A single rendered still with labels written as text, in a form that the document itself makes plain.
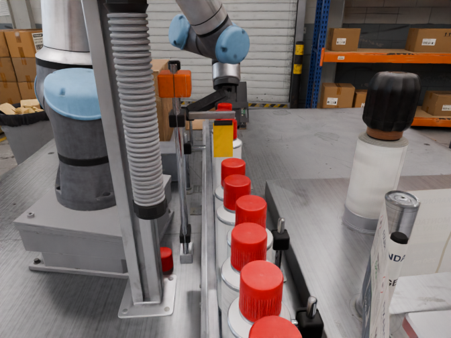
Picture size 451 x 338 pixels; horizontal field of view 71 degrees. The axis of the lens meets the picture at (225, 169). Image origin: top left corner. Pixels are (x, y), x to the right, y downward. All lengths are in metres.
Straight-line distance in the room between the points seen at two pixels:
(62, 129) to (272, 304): 0.46
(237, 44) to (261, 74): 4.08
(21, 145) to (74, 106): 2.38
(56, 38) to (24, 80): 3.44
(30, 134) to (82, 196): 2.27
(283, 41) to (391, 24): 1.42
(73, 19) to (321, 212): 0.62
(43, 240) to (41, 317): 0.13
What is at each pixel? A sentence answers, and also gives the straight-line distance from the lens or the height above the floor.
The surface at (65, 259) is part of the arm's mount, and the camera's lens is 0.67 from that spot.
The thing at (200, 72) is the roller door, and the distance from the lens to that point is 4.87.
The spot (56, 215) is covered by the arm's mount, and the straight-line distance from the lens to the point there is 0.65.
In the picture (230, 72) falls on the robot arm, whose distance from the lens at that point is 0.83.
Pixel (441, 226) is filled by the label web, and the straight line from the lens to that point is 0.52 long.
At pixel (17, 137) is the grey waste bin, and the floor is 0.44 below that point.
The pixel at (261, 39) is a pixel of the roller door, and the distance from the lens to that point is 4.71.
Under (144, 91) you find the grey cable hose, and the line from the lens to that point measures 0.28.
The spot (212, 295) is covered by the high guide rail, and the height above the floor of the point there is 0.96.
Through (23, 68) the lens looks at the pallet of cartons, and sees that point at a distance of 4.12.
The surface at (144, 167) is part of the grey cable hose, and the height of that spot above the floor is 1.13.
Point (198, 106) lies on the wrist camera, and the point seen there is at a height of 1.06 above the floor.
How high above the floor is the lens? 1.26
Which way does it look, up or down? 25 degrees down
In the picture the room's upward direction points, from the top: straight up
